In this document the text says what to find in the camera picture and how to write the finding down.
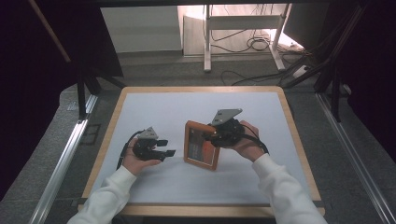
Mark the wooden picture frame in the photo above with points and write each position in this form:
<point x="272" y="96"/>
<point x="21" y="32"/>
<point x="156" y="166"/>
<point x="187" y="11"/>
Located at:
<point x="199" y="152"/>

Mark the person's right hand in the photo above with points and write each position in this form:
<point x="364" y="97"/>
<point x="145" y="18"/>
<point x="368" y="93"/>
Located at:
<point x="249" y="144"/>

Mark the white power strip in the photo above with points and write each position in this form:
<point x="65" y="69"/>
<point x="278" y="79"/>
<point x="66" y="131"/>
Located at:
<point x="301" y="71"/>

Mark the white metal desk frame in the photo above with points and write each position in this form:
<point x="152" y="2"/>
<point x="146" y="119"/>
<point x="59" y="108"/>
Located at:
<point x="243" y="22"/>

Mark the black metal stand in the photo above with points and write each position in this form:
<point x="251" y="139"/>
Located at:
<point x="81" y="96"/>
<point x="335" y="93"/>

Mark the dark curtain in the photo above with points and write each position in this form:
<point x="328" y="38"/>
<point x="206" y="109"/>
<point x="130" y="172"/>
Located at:
<point x="25" y="93"/>
<point x="373" y="62"/>

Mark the person's left hand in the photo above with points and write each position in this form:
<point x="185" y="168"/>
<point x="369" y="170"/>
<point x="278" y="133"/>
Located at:
<point x="134" y="163"/>

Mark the aluminium rail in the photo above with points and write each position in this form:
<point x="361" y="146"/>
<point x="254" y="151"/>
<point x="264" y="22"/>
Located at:
<point x="62" y="168"/>
<point x="358" y="161"/>

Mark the wooden stick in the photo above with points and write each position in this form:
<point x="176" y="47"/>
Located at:
<point x="49" y="31"/>

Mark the dark floor outlet cover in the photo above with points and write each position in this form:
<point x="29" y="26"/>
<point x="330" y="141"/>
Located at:
<point x="90" y="133"/>

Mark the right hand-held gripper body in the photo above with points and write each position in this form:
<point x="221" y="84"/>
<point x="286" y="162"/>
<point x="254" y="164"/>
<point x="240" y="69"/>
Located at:
<point x="229" y="132"/>

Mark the white panel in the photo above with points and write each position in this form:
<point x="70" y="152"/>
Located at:
<point x="141" y="28"/>

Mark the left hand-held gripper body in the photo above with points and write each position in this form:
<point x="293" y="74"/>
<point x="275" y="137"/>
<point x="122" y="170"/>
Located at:
<point x="144" y="147"/>

